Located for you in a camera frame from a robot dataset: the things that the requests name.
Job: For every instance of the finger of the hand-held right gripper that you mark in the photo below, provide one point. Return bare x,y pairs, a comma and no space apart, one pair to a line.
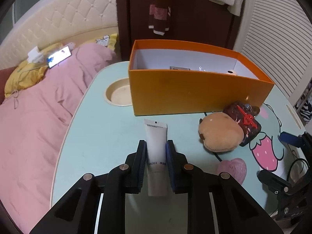
290,139
273,180

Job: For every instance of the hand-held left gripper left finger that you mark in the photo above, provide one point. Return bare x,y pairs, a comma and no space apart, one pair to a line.
142,165

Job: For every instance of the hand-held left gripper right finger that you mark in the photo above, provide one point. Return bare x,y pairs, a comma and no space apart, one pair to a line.
170,165

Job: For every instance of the white cream tube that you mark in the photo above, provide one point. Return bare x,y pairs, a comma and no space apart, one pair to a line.
156,146

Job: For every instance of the orange cardboard box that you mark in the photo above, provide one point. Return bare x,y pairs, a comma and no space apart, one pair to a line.
195,92

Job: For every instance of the mint cartoon printed desktop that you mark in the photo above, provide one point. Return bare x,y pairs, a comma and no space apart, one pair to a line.
102,139

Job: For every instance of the zebra print cloth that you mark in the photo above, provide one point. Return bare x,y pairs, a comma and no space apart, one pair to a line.
306,107

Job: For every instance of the pale pink heart plush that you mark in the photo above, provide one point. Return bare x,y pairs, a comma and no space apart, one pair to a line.
232,169

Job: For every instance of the dark plastic-wrapped toy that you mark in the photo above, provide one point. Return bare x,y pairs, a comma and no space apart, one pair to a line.
246,126

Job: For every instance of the brown plush toy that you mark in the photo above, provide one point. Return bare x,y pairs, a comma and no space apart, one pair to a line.
219,131

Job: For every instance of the white slatted door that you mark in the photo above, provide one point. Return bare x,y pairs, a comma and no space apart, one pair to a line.
275,41

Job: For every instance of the pink blanket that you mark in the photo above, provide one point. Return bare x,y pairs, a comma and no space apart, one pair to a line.
36,139

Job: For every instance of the yellow cartoon pillow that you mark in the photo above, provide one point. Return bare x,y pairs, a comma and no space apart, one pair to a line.
107,41

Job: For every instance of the smartphone with lit screen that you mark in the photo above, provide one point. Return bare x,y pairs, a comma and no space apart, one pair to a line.
59,56

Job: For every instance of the dark brown wooden door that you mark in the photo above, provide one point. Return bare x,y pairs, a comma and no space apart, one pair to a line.
190,17

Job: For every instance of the white charger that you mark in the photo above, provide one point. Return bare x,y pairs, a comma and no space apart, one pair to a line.
36,56

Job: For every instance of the brown pink striped scarf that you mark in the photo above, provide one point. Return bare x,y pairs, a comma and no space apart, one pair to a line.
158,9

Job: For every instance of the dark red pillow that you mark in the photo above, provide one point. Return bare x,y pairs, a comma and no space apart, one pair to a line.
4,82

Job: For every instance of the cream tufted headboard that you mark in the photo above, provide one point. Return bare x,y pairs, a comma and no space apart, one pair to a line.
61,17

